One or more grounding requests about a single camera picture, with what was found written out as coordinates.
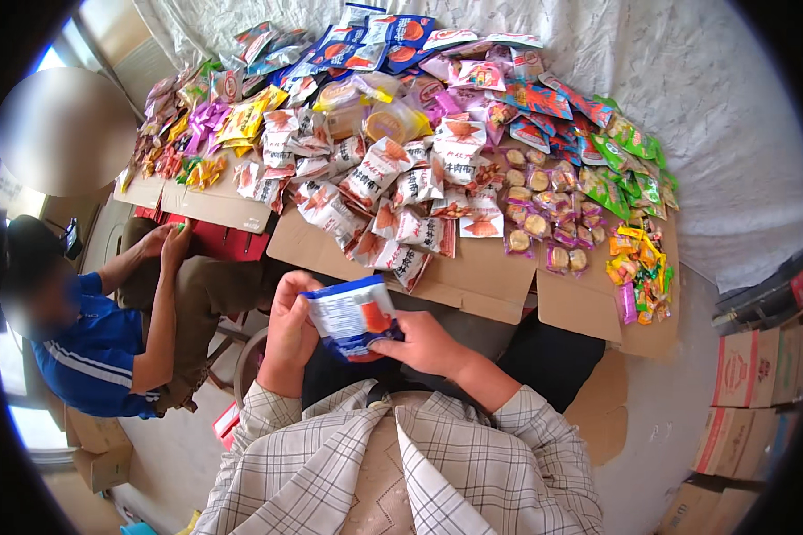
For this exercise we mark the pile of white red-print packets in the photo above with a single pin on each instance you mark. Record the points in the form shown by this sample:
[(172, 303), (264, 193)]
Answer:
[(375, 174)]

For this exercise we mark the person's right hand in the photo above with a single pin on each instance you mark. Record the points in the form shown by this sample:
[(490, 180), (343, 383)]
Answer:
[(431, 348)]

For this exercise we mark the pile of teal red packets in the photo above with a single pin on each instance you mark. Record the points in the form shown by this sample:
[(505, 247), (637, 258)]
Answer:
[(542, 100)]

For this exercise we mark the pile of pale silver packets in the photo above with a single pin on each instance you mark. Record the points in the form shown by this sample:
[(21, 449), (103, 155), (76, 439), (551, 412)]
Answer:
[(267, 47)]

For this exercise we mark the person's left hand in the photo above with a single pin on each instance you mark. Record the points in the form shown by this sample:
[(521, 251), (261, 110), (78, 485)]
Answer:
[(284, 341)]

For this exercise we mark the stack of cardboard cartons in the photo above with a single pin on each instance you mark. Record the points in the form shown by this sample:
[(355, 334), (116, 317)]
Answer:
[(743, 401)]

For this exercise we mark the white radiator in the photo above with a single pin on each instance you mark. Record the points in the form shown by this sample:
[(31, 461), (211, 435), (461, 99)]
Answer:
[(144, 70)]

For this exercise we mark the pile of clear yellow pastry packets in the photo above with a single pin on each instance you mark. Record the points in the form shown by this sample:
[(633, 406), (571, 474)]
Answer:
[(381, 120)]

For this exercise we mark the pile of purple-edged round cake packets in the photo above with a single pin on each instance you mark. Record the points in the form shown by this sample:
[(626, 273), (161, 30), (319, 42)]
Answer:
[(536, 224)]

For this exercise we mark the heap of small mixed sweets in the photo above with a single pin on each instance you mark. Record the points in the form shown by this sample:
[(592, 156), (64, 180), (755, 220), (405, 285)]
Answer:
[(174, 164)]

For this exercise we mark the person's left fingers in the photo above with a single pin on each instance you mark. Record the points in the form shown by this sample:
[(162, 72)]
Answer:
[(289, 284)]

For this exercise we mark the red table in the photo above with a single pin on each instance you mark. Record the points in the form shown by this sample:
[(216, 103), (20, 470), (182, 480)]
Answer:
[(221, 242)]

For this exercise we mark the brown cardboard cartons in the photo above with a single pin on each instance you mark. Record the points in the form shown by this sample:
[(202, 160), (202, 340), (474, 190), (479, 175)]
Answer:
[(100, 455)]

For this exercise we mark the blue white snack packet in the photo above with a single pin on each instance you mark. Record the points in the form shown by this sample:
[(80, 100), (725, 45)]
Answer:
[(348, 314)]

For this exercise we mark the heap of small colourful candies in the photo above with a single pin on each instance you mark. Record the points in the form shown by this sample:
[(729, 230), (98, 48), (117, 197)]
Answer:
[(642, 267)]

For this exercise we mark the brown cardboard floor piece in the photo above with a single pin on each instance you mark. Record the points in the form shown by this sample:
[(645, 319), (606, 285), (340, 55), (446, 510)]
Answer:
[(599, 408)]

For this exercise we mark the pile of purple packets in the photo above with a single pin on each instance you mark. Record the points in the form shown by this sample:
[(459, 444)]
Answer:
[(206, 120)]

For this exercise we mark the pile of blue orange packets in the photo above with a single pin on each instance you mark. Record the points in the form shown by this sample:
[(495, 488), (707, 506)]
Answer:
[(348, 50)]

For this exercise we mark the red white box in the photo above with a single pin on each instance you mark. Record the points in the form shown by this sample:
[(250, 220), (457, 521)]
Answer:
[(226, 425)]

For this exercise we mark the pile of pink white packets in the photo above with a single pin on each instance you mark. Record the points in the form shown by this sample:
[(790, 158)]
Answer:
[(475, 73)]

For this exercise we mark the grey round stool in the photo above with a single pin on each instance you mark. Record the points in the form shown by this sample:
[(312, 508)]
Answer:
[(246, 368)]

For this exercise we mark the large brown cardboard sheet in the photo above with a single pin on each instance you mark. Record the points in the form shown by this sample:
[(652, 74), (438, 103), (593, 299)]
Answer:
[(482, 281)]

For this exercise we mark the person's body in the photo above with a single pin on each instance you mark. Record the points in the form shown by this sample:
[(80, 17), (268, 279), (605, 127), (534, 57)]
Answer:
[(401, 468)]

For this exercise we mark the pile of green packets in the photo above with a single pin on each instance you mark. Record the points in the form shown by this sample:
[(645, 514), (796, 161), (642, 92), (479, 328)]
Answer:
[(609, 194)]

